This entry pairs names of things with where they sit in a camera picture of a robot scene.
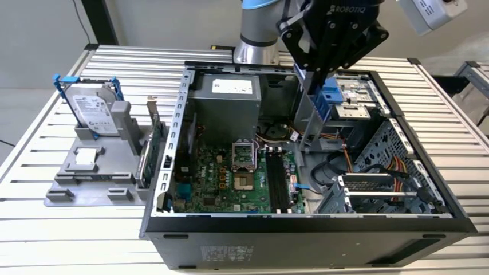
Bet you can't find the black round fan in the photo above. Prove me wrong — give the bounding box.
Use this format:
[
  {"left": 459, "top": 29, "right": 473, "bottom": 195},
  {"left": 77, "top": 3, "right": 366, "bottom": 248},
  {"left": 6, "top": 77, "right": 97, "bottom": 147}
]
[{"left": 256, "top": 119, "right": 298, "bottom": 143}]

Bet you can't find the silver metal drive cage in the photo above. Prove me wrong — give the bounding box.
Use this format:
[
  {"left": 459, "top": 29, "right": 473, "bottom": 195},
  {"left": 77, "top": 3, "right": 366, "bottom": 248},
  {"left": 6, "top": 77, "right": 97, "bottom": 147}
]
[{"left": 296, "top": 74, "right": 387, "bottom": 152}]

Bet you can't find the green motherboard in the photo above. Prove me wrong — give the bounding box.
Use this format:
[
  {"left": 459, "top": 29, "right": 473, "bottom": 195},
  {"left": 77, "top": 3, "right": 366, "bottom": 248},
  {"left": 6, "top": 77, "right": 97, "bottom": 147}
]
[{"left": 170, "top": 140, "right": 308, "bottom": 214}]

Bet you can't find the CPU socket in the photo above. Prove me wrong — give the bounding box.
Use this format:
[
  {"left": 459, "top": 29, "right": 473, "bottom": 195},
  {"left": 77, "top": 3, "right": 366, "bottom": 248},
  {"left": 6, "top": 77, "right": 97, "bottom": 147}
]
[{"left": 232, "top": 170, "right": 257, "bottom": 193}]

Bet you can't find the red yellow wire bundle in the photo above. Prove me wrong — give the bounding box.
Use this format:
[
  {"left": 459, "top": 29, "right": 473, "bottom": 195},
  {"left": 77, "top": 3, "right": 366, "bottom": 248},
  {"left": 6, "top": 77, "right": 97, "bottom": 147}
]
[{"left": 383, "top": 156, "right": 409, "bottom": 193}]

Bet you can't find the silver CPU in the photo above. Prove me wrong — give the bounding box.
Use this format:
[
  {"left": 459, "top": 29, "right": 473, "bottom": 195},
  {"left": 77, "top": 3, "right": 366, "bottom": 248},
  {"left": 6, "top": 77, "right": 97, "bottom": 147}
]
[{"left": 74, "top": 148, "right": 98, "bottom": 166}]

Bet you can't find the blue expansion slot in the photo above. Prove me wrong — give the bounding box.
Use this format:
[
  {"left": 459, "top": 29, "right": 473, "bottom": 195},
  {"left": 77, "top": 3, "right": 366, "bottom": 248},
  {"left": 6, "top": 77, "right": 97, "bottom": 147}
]
[{"left": 176, "top": 184, "right": 193, "bottom": 201}]

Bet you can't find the black cable loop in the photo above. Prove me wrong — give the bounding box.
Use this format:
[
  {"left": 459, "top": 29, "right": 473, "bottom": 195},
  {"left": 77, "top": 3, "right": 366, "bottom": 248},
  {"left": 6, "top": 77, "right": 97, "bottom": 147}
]
[{"left": 310, "top": 159, "right": 346, "bottom": 196}]

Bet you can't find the hard disk in blue carrier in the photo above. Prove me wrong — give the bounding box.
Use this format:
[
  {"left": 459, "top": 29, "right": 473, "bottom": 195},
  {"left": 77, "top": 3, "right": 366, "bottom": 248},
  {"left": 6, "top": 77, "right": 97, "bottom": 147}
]
[{"left": 52, "top": 73, "right": 125, "bottom": 141}]

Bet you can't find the black open PC case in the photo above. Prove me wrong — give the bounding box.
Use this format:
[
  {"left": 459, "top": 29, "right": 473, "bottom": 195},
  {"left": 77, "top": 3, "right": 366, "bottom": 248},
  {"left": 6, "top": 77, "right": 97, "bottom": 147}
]
[{"left": 137, "top": 59, "right": 478, "bottom": 270}]

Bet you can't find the grey plastic parts rack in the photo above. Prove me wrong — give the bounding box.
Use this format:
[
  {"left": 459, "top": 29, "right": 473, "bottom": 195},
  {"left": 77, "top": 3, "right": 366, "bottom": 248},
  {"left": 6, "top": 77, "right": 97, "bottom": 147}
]
[{"left": 42, "top": 100, "right": 169, "bottom": 207}]

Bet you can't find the black vertical post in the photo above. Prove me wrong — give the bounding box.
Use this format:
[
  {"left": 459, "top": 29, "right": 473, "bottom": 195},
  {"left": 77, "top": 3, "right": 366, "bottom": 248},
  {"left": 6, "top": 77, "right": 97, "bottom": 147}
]
[{"left": 81, "top": 0, "right": 118, "bottom": 46}]

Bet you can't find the blue plastic drive latch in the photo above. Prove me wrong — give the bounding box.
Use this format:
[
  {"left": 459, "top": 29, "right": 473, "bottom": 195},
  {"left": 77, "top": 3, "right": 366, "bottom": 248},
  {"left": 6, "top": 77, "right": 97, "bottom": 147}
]
[{"left": 322, "top": 77, "right": 342, "bottom": 105}]

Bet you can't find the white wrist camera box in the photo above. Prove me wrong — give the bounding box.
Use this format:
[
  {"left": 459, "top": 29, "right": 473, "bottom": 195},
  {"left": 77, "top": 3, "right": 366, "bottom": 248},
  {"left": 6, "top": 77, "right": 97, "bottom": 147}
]
[{"left": 397, "top": 0, "right": 469, "bottom": 37}]

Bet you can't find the orange wire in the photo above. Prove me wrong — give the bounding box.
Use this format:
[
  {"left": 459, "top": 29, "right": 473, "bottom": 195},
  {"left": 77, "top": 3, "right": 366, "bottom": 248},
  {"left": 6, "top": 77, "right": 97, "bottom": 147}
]
[{"left": 342, "top": 144, "right": 353, "bottom": 174}]

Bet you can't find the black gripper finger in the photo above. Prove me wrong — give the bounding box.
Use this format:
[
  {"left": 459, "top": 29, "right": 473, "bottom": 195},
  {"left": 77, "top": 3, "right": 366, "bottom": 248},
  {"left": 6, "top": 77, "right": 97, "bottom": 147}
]
[
  {"left": 318, "top": 20, "right": 390, "bottom": 95},
  {"left": 277, "top": 13, "right": 337, "bottom": 95}
]

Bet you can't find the grey power supply unit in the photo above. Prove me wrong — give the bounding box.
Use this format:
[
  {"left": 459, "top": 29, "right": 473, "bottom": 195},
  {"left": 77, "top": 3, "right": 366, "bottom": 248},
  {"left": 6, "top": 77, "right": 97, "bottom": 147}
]
[{"left": 189, "top": 73, "right": 262, "bottom": 146}]

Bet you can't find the black RAM slot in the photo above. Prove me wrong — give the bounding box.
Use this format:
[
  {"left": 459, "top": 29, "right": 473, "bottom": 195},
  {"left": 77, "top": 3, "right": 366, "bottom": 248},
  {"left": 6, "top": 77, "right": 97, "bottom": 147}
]
[
  {"left": 269, "top": 146, "right": 285, "bottom": 214},
  {"left": 274, "top": 146, "right": 290, "bottom": 214},
  {"left": 264, "top": 146, "right": 280, "bottom": 214}
]

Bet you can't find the metal socket cover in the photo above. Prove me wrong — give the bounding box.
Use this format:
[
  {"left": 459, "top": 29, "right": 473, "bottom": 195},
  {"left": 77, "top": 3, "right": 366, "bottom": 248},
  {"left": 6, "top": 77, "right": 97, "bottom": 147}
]
[{"left": 230, "top": 138, "right": 257, "bottom": 170}]

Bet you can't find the grey metal side table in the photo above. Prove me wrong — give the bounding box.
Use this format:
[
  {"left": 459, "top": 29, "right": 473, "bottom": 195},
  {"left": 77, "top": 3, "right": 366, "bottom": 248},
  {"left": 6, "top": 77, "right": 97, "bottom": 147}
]
[{"left": 451, "top": 61, "right": 489, "bottom": 127}]

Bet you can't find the metal disk bay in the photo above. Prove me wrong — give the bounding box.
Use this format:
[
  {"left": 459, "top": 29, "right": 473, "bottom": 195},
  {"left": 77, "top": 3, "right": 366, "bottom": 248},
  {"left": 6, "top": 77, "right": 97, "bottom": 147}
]
[{"left": 314, "top": 171, "right": 419, "bottom": 214}]

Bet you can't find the green graphics card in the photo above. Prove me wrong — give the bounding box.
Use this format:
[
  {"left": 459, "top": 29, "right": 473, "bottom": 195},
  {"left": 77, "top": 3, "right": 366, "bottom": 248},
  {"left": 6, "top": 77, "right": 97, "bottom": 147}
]
[{"left": 134, "top": 96, "right": 169, "bottom": 190}]

